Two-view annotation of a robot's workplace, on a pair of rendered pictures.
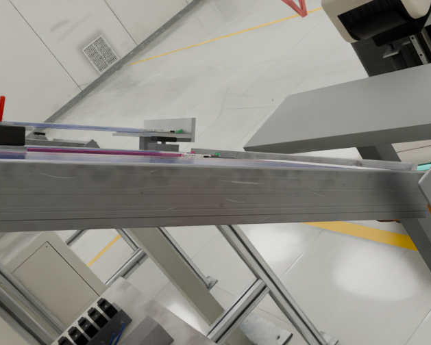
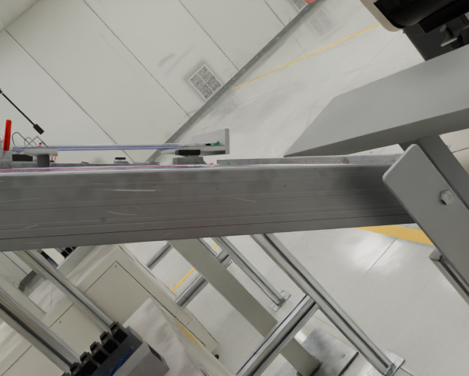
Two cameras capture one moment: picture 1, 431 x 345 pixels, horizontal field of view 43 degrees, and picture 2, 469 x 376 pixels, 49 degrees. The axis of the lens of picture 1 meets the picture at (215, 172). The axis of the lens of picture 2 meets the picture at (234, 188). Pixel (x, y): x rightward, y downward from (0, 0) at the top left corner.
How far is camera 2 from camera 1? 26 cm
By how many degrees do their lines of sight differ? 11
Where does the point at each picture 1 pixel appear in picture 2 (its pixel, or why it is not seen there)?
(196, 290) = (250, 307)
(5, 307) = (33, 331)
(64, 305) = not seen: hidden behind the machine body
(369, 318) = (439, 336)
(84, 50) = (190, 80)
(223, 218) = (106, 235)
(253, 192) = (148, 202)
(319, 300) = (388, 315)
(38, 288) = (109, 306)
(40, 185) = not seen: outside the picture
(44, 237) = (112, 257)
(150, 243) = (197, 260)
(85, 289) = not seen: hidden behind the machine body
